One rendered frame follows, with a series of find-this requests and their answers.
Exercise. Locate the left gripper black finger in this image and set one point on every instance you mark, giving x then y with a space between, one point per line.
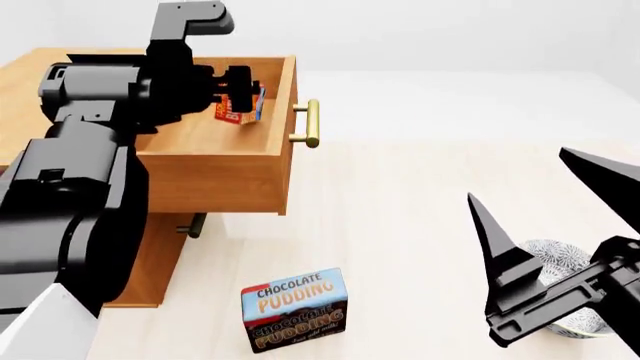
245 90

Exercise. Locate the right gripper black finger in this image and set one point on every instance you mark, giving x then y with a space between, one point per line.
505 255
610 183

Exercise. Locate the red butter box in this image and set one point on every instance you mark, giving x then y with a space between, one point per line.
231 116

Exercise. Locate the open wooden drawer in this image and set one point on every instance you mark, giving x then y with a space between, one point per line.
215 180

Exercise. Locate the wooden cabinet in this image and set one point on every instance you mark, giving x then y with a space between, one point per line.
25 93

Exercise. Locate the white patterned bowl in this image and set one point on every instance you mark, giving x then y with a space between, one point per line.
562 258

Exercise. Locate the chocolate pudding box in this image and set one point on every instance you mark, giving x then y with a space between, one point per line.
295 311

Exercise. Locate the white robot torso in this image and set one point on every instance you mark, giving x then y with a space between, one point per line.
45 330

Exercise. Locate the black gripper camera mount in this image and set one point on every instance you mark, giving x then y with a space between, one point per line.
187 18

